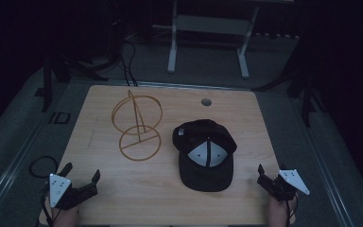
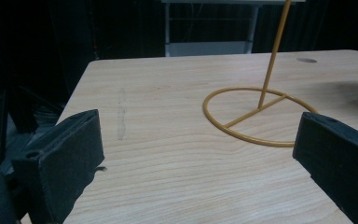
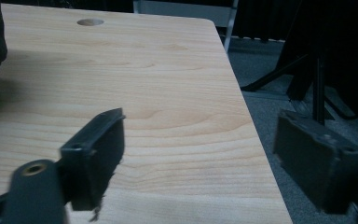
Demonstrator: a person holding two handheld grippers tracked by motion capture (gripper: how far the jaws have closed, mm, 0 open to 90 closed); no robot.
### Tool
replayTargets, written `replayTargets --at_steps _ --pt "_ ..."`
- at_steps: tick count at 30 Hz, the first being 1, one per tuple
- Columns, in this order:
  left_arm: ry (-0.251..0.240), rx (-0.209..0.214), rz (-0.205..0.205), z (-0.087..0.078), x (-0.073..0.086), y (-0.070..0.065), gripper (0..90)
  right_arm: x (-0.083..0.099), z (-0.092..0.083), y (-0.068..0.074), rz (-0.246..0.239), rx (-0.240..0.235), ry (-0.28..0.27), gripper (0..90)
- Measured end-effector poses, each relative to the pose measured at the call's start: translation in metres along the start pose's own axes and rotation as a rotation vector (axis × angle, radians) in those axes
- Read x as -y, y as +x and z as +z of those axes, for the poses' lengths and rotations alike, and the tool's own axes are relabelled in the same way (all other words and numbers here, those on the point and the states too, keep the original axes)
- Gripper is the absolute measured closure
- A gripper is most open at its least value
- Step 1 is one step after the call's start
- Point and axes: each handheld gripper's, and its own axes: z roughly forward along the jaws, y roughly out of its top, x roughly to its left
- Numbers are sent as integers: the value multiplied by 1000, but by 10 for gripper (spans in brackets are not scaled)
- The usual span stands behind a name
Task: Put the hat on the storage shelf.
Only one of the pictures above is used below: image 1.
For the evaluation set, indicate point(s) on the person's right hand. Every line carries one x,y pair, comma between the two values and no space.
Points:
276,213

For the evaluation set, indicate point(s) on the black metal stand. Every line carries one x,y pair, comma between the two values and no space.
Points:
307,97
48,85

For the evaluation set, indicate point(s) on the black and white baseball cap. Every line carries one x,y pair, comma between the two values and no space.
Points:
205,155

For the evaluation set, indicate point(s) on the black rectangular frame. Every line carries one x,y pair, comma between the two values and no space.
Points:
56,118

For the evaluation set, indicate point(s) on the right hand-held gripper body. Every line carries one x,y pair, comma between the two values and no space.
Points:
285,186

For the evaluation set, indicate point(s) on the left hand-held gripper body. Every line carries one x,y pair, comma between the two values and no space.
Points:
63,193

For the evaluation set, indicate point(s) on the white metal desk frame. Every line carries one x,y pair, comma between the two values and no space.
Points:
208,25

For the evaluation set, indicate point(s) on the person's left hand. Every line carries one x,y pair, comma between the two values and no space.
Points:
65,217

